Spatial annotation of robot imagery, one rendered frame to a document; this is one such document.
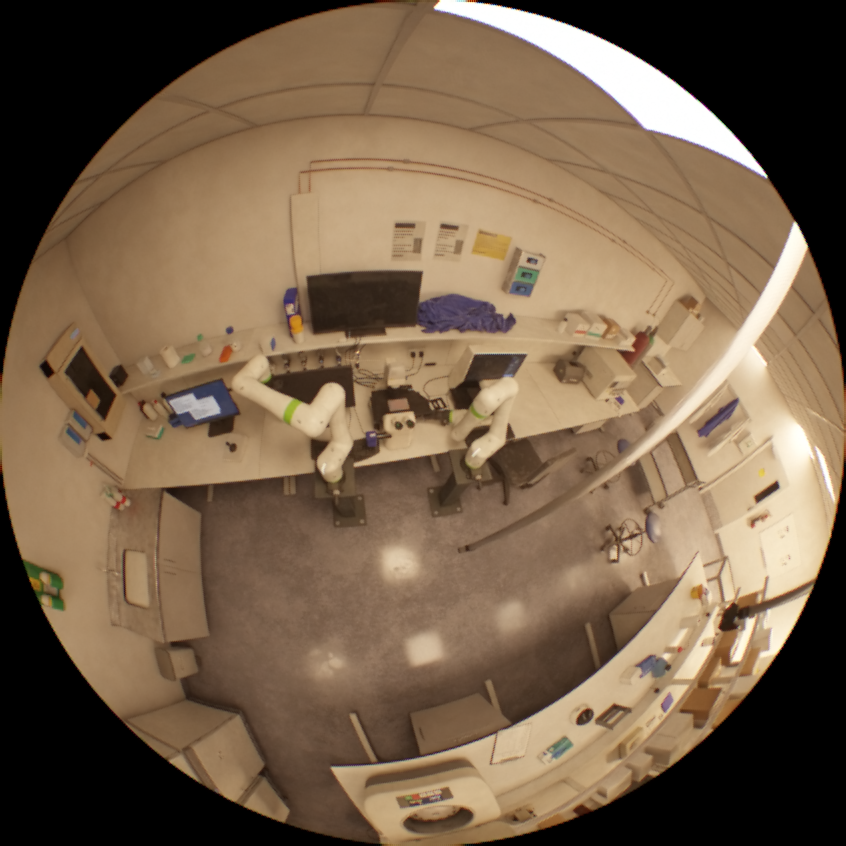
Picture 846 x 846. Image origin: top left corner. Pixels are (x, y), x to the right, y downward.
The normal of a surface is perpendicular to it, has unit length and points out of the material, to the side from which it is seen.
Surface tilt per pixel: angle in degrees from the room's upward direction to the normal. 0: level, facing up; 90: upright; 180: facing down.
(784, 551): 90
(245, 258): 90
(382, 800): 32
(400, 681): 0
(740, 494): 90
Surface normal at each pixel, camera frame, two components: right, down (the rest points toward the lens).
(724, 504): -0.96, 0.13
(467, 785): -0.01, -0.91
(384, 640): 0.15, -0.57
